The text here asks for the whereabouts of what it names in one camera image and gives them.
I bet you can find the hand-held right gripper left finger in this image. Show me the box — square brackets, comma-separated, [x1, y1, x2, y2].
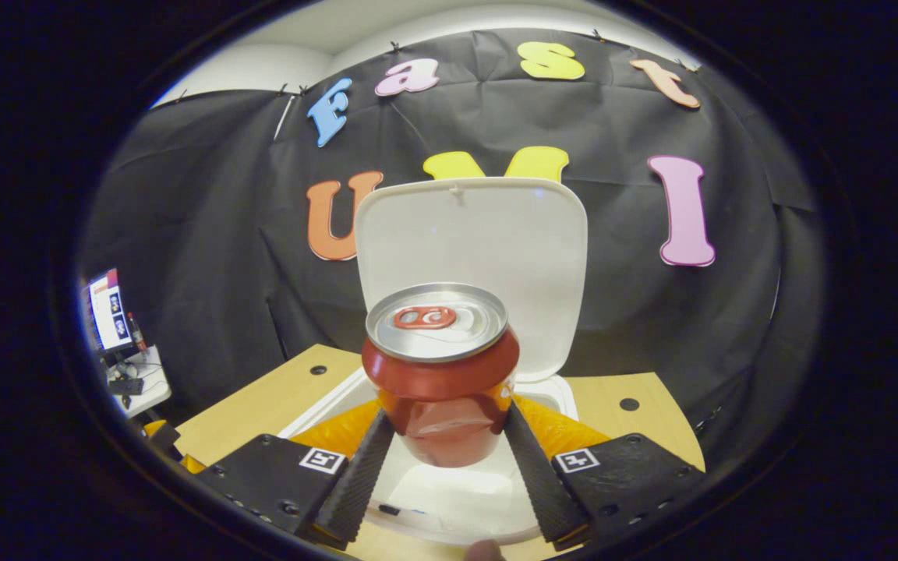
[211, 398, 395, 543]

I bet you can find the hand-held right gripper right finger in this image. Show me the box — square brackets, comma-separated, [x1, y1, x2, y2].
[502, 396, 705, 545]

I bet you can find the red pop can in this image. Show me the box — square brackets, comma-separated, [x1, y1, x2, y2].
[362, 282, 521, 468]

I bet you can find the white desktop garbage bin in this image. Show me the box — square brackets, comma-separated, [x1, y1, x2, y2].
[278, 178, 589, 546]

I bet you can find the wooden desktop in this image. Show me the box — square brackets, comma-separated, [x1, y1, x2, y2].
[175, 344, 705, 561]

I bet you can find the white side desk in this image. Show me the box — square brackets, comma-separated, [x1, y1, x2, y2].
[102, 347, 171, 419]

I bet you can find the computer monitor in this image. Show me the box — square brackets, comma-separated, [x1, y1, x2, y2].
[87, 269, 134, 355]

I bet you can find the black backdrop cloth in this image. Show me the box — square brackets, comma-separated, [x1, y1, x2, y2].
[79, 30, 824, 460]

